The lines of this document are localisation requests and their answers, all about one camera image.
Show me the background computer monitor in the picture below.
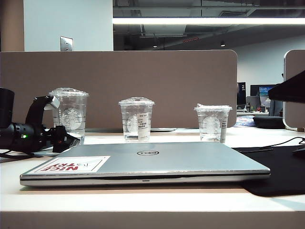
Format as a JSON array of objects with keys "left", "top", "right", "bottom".
[{"left": 250, "top": 84, "right": 277, "bottom": 108}]

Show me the silver Dell laptop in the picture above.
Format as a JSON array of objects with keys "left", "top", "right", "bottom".
[{"left": 20, "top": 142, "right": 272, "bottom": 187}]

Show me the long ceiling light strip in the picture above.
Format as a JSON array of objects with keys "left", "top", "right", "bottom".
[{"left": 112, "top": 18, "right": 305, "bottom": 25}]

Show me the seated person in grey jacket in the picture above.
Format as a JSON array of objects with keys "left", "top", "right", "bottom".
[{"left": 270, "top": 99, "right": 285, "bottom": 117}]

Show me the thin black desk cable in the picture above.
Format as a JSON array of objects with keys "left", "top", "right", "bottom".
[{"left": 262, "top": 136, "right": 305, "bottom": 153}]

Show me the black round cushion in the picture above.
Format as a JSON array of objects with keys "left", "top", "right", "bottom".
[{"left": 252, "top": 115, "right": 285, "bottom": 130}]

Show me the colourful patterned mat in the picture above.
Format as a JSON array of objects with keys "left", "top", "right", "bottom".
[{"left": 236, "top": 115, "right": 257, "bottom": 127}]

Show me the black mouse pad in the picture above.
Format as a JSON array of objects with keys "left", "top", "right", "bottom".
[{"left": 232, "top": 145, "right": 305, "bottom": 198}]

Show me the wide brown desk partition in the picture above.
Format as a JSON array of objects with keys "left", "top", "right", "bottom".
[{"left": 0, "top": 49, "right": 238, "bottom": 131}]

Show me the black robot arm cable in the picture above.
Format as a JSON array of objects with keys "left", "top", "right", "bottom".
[{"left": 0, "top": 148, "right": 46, "bottom": 163}]

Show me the narrow brown white-edged partition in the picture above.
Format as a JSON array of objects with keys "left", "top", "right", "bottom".
[{"left": 283, "top": 49, "right": 305, "bottom": 133}]

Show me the clear cup with white label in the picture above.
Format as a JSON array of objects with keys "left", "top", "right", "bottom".
[{"left": 118, "top": 97, "right": 155, "bottom": 143}]

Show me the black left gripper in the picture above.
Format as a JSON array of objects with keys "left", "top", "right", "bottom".
[{"left": 12, "top": 121, "right": 81, "bottom": 154}]

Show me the tall clear plastic lidded cup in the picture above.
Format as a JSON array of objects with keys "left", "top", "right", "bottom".
[{"left": 49, "top": 87, "right": 90, "bottom": 145}]

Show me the white Nice Try sticker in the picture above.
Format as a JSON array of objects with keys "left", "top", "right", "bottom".
[{"left": 30, "top": 156, "right": 111, "bottom": 174}]

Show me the silver partition base rail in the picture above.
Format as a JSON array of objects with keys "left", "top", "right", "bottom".
[{"left": 84, "top": 128, "right": 124, "bottom": 133}]

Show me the metal wall switch plate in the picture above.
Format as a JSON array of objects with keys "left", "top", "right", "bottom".
[{"left": 60, "top": 36, "right": 73, "bottom": 52}]

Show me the wrist camera with black bracket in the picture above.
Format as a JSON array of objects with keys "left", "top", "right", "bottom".
[{"left": 25, "top": 95, "right": 61, "bottom": 126}]

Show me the dark sign with numeral two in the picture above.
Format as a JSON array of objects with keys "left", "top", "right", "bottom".
[{"left": 237, "top": 82, "right": 246, "bottom": 105}]

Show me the short clear cup, crumpled lid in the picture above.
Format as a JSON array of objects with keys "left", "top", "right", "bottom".
[{"left": 193, "top": 103, "right": 233, "bottom": 144}]

